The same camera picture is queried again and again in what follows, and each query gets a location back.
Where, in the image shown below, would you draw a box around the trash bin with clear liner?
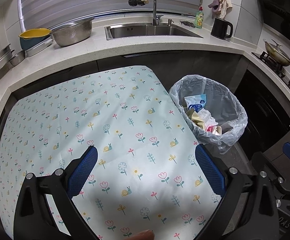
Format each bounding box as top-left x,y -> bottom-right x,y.
169,75 -> 248,154

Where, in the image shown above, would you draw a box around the fingertip at bottom edge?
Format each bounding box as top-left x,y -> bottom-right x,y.
129,230 -> 155,240

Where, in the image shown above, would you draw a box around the gas stove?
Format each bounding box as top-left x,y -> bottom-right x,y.
252,51 -> 290,89

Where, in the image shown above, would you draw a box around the pink paper cup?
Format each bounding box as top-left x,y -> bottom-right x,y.
206,125 -> 223,135

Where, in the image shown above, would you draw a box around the cream blue snack wrapper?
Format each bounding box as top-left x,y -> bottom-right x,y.
184,94 -> 206,113

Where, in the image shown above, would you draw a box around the lidded pan on stove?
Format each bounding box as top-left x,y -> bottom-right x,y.
263,39 -> 290,67

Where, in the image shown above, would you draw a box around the floral tablecloth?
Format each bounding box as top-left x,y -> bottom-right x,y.
0,66 -> 221,239

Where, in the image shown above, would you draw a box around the black kettle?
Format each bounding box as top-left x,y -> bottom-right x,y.
211,18 -> 233,40

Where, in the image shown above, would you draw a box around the small steel bowl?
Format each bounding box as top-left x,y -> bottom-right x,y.
9,50 -> 25,67

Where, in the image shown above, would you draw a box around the green dish soap bottle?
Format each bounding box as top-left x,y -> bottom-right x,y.
194,6 -> 204,29

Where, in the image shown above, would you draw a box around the dark scrubber by sink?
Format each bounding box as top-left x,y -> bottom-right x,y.
180,21 -> 195,28

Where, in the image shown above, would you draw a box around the hanging purple and cream cloths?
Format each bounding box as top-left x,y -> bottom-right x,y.
208,0 -> 232,19

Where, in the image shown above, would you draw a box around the yellow blue basin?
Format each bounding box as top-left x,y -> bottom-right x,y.
19,28 -> 52,50

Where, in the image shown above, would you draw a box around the steel colander bowl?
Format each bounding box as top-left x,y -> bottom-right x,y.
51,17 -> 94,47

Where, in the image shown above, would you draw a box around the steel sink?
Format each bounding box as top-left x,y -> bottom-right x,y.
105,23 -> 202,40

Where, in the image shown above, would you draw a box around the chrome faucet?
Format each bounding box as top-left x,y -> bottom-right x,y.
127,0 -> 165,27

